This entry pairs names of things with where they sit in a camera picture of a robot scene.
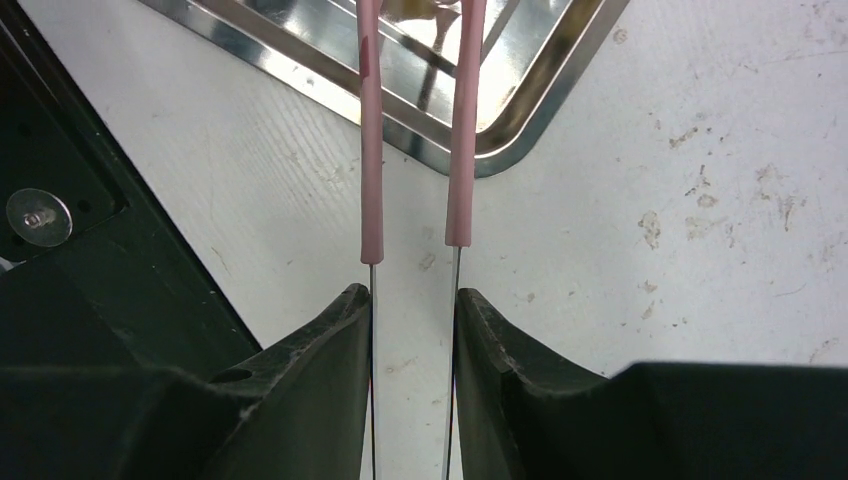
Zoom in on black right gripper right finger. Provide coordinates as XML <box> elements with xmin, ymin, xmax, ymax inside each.
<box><xmin>454</xmin><ymin>289</ymin><xmax>847</xmax><ymax>479</ymax></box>

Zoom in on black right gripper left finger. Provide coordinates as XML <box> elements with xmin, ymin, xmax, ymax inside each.
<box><xmin>1</xmin><ymin>284</ymin><xmax>371</xmax><ymax>479</ymax></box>

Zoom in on pink-tipped metal tweezers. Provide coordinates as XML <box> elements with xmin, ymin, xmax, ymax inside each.
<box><xmin>355</xmin><ymin>0</ymin><xmax>488</xmax><ymax>480</ymax></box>

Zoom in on large steel tray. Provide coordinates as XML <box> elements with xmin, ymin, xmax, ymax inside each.
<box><xmin>151</xmin><ymin>1</ymin><xmax>625</xmax><ymax>178</ymax></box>

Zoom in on black mounting base plate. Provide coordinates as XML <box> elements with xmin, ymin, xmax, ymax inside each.
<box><xmin>1</xmin><ymin>1</ymin><xmax>260</xmax><ymax>378</ymax></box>

